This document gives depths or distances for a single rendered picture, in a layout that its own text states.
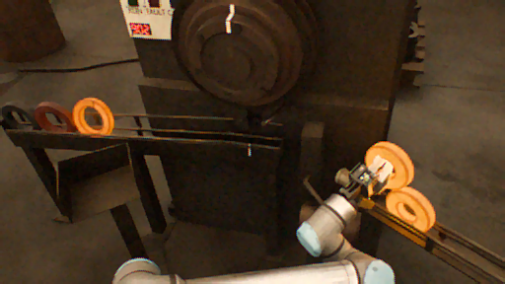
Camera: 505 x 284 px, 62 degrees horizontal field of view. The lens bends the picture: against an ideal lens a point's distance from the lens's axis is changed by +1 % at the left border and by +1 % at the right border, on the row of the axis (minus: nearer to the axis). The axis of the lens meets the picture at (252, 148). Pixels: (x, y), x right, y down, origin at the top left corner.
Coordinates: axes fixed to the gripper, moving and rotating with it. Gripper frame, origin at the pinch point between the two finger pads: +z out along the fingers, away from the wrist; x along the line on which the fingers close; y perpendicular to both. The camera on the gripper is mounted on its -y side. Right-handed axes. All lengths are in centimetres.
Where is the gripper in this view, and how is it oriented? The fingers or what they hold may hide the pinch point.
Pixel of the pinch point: (389, 162)
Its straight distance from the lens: 133.6
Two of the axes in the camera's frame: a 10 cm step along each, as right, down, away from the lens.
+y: -2.8, -5.8, -7.7
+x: -6.4, -4.8, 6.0
